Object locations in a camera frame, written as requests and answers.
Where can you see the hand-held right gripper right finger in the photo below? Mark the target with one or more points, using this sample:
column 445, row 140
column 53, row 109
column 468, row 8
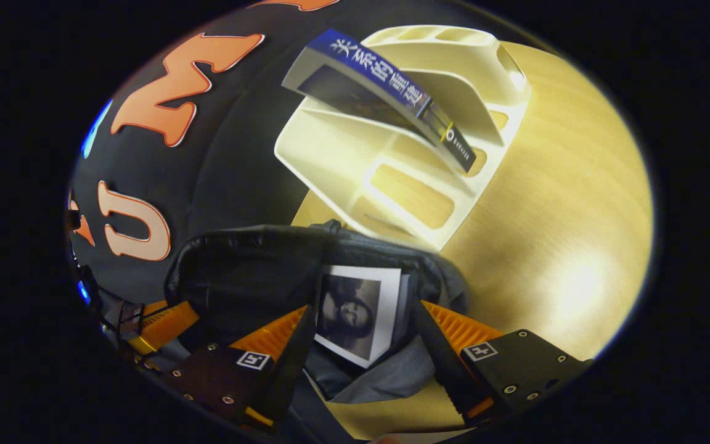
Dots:
column 435, row 357

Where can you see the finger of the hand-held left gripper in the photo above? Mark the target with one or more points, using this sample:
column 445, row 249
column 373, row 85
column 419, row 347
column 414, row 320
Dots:
column 167, row 322

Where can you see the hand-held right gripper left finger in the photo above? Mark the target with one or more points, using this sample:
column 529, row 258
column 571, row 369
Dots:
column 290, row 364

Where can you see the portrait cover book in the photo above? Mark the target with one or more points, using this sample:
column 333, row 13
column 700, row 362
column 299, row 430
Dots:
column 355, row 314

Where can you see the grey schoolbag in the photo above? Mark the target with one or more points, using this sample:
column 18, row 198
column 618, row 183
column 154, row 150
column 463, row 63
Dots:
column 250, row 265

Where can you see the white bookshelf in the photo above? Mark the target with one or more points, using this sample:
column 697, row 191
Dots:
column 330, row 154

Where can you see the blue cover book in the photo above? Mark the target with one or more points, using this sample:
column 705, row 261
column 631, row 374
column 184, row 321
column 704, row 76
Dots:
column 373, row 68

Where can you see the black backdrop cloth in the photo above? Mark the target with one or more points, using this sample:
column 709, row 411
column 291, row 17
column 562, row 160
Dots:
column 225, row 154

